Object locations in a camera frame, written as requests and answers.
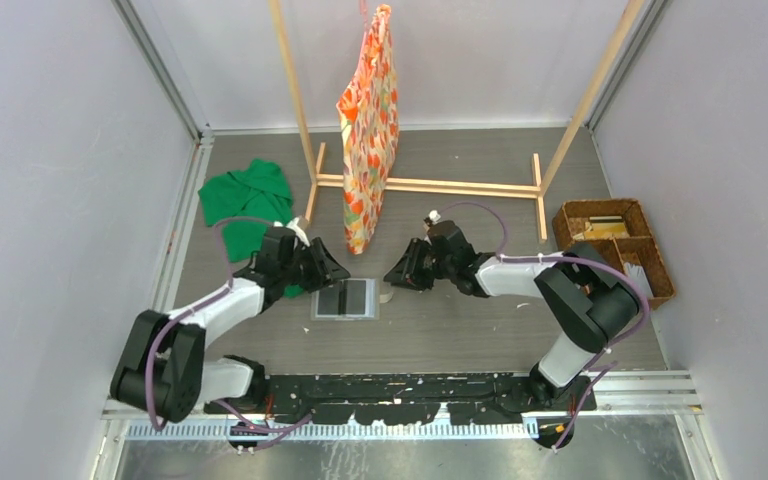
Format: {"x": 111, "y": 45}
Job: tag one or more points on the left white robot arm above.
{"x": 163, "y": 370}

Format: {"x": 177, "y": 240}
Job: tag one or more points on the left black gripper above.
{"x": 325, "y": 270}

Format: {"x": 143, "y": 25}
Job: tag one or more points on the brown wicker basket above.
{"x": 640, "y": 248}

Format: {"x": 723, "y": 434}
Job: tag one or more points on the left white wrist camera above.
{"x": 299, "y": 225}

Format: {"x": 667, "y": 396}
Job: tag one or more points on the wooden hanging rack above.
{"x": 542, "y": 180}

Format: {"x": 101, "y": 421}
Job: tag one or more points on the orange patterned hanging cloth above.
{"x": 369, "y": 126}

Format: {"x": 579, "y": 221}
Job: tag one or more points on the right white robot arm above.
{"x": 591, "y": 301}

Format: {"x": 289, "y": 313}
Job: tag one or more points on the grey card holder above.
{"x": 378, "y": 293}

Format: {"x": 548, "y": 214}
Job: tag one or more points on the white paper in basket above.
{"x": 638, "y": 275}

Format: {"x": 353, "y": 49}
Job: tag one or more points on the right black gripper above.
{"x": 407, "y": 273}

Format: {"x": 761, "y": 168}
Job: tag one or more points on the green cloth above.
{"x": 240, "y": 205}

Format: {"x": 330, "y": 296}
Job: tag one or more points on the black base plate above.
{"x": 402, "y": 399}

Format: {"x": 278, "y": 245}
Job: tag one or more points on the gold card in basket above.
{"x": 602, "y": 227}

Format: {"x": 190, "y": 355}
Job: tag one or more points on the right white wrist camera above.
{"x": 432, "y": 218}

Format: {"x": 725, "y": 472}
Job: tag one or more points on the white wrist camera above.
{"x": 432, "y": 218}
{"x": 299, "y": 225}

